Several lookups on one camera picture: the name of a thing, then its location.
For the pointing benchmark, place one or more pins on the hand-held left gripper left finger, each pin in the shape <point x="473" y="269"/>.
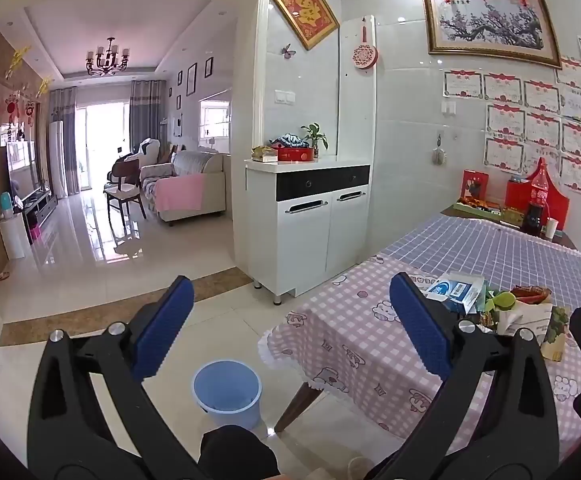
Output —
<point x="168" y="330"/>

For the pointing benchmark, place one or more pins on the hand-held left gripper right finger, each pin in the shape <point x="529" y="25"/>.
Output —
<point x="420" y="320"/>

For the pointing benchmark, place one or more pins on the tree print cardboard box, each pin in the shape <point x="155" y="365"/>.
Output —
<point x="555" y="330"/>

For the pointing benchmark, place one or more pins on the dark blue stick sachet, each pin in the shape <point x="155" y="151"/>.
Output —
<point x="464" y="294"/>

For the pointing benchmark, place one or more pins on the blue plastic bucket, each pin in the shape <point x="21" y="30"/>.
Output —
<point x="225" y="390"/>

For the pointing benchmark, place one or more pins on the red snack wrapper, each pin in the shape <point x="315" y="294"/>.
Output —
<point x="532" y="293"/>

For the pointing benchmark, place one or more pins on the white blue medicine packet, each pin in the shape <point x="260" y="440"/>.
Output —
<point x="438" y="288"/>

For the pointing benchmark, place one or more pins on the pink checked tablecloth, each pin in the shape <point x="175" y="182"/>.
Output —
<point x="360" y="320"/>

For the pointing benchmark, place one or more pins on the lime green plastic piece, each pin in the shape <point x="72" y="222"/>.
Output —
<point x="502" y="301"/>

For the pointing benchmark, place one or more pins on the blue checked tablecloth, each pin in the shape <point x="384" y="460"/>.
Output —
<point x="500" y="250"/>

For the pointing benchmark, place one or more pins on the white cup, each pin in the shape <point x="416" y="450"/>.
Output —
<point x="552" y="229"/>

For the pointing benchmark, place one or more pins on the pink blanket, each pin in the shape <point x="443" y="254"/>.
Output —
<point x="180" y="192"/>

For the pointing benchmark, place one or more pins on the person's dark trouser leg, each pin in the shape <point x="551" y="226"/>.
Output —
<point x="235" y="452"/>

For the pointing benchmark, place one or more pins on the white hallway cabinet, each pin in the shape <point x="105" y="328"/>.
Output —
<point x="310" y="230"/>

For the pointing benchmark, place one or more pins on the wooden table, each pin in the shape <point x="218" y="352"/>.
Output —
<point x="295" y="407"/>

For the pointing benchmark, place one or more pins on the person's light shoe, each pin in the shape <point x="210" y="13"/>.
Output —
<point x="359" y="466"/>

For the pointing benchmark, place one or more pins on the red arched gift box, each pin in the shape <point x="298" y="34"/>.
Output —
<point x="517" y="195"/>

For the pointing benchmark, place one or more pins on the cola bottle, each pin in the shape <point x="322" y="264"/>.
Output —
<point x="537" y="200"/>

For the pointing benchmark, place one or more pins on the dark wooden chair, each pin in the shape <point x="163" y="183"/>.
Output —
<point x="120" y="172"/>

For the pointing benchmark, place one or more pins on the hanging grey key fob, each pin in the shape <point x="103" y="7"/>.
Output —
<point x="441" y="155"/>

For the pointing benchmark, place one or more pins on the beige sofa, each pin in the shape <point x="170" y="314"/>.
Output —
<point x="205" y="167"/>

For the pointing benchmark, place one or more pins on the dark television stand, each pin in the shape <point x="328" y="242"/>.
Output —
<point x="40" y="210"/>

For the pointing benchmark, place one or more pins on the covered armchair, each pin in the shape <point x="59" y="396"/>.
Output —
<point x="150" y="150"/>

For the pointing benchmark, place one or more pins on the gold gift box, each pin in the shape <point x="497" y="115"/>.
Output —
<point x="264" y="154"/>

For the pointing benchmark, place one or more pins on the white standing air conditioner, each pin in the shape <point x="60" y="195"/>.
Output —
<point x="58" y="160"/>

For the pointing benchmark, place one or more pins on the teal white bottle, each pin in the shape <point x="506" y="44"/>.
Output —
<point x="6" y="205"/>

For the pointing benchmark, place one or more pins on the red round tin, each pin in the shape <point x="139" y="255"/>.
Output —
<point x="295" y="154"/>

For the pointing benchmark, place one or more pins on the potted green plant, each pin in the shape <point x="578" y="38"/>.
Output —
<point x="314" y="135"/>

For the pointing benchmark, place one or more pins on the flat screen television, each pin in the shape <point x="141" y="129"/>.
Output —
<point x="23" y="170"/>

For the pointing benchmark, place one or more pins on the grey striped curtain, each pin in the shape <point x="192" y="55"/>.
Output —
<point x="145" y="110"/>
<point x="63" y="110"/>

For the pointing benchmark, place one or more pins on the blue knitted item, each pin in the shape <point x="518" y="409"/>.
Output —
<point x="288" y="140"/>

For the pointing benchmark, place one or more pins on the pink round hanging ornament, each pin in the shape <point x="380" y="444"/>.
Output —
<point x="364" y="56"/>

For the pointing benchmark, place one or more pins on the black chandelier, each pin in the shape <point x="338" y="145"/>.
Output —
<point x="108" y="60"/>

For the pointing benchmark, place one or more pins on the framed plum blossom painting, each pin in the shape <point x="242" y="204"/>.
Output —
<point x="490" y="22"/>

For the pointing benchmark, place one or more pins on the framed red gold picture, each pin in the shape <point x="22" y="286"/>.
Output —
<point x="304" y="12"/>

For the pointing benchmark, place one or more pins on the red photo frame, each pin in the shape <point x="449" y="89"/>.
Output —
<point x="474" y="187"/>

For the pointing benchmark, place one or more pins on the group of wall certificates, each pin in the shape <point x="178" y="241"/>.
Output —
<point x="540" y="130"/>

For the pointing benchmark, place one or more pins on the white wall switch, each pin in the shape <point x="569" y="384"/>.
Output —
<point x="284" y="97"/>

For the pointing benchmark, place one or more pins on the butterfly wall decoration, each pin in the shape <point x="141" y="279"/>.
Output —
<point x="288" y="51"/>

